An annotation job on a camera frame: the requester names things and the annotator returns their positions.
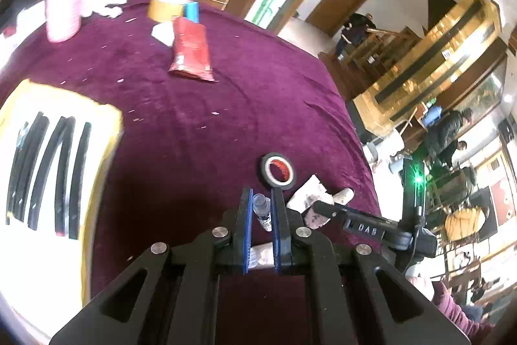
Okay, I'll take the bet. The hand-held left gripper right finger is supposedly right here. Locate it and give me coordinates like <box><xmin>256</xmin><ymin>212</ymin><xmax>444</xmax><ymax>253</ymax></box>
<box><xmin>270</xmin><ymin>187</ymin><xmax>472</xmax><ymax>345</ymax></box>

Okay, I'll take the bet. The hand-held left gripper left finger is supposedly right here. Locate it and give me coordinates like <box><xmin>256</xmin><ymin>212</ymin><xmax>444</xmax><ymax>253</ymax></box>
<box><xmin>50</xmin><ymin>187</ymin><xmax>254</xmax><ymax>345</ymax></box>

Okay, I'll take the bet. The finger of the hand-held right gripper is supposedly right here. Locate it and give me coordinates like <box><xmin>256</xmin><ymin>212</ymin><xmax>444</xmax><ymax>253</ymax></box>
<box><xmin>313</xmin><ymin>200</ymin><xmax>410</xmax><ymax>251</ymax></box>

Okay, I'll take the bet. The small clear bottle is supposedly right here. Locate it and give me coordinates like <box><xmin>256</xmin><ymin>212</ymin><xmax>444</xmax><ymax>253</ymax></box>
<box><xmin>252</xmin><ymin>195</ymin><xmax>272</xmax><ymax>232</ymax></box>

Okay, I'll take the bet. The person's right forearm maroon sleeve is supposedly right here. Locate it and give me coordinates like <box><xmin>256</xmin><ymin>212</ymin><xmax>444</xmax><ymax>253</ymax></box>
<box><xmin>430</xmin><ymin>282</ymin><xmax>495</xmax><ymax>345</ymax></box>

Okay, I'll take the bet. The person's right hand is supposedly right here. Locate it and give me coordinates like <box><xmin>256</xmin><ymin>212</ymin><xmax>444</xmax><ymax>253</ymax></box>
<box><xmin>406</xmin><ymin>273</ymin><xmax>436</xmax><ymax>304</ymax></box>

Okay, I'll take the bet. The whitish tube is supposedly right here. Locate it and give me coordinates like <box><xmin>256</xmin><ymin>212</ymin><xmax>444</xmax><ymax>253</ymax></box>
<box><xmin>249</xmin><ymin>243</ymin><xmax>276</xmax><ymax>270</ymax></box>

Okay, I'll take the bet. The crumpled white paper packet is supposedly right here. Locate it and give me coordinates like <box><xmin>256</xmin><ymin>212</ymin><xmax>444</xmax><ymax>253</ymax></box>
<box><xmin>286</xmin><ymin>174</ymin><xmax>335</xmax><ymax>215</ymax></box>

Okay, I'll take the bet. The black tape roll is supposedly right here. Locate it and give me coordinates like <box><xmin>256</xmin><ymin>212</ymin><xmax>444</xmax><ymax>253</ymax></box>
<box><xmin>259</xmin><ymin>152</ymin><xmax>297</xmax><ymax>191</ymax></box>

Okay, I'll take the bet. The maroon tablecloth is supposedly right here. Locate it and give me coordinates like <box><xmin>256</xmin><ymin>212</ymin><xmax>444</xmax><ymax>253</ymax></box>
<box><xmin>0</xmin><ymin>0</ymin><xmax>383</xmax><ymax>345</ymax></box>

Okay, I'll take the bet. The gold display cabinet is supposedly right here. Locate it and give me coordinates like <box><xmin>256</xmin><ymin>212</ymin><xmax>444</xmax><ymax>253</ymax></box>
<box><xmin>353</xmin><ymin>0</ymin><xmax>510</xmax><ymax>136</ymax></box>

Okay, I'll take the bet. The white paper with yellow tape border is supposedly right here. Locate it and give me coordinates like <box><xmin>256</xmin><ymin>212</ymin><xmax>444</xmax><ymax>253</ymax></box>
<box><xmin>0</xmin><ymin>78</ymin><xmax>124</xmax><ymax>307</ymax></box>

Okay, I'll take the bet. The wooden stair railing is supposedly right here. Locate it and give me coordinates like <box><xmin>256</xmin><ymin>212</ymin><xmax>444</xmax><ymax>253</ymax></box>
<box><xmin>318</xmin><ymin>26</ymin><xmax>426</xmax><ymax>88</ymax></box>

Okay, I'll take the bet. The red foil packet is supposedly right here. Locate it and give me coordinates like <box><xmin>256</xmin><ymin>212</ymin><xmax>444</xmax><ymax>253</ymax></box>
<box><xmin>167</xmin><ymin>17</ymin><xmax>217</xmax><ymax>83</ymax></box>

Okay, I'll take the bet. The white tissue packet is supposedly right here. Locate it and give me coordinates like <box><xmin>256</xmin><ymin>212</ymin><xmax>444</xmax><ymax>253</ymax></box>
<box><xmin>151</xmin><ymin>22</ymin><xmax>177</xmax><ymax>47</ymax></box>

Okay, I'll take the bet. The small blue cylinder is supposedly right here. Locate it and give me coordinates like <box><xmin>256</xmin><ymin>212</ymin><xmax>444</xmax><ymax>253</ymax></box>
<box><xmin>184</xmin><ymin>1</ymin><xmax>201</xmax><ymax>23</ymax></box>

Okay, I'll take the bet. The yellow tape roll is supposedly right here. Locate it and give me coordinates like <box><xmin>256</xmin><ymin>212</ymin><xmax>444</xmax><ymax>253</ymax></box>
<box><xmin>147</xmin><ymin>0</ymin><xmax>193</xmax><ymax>23</ymax></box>

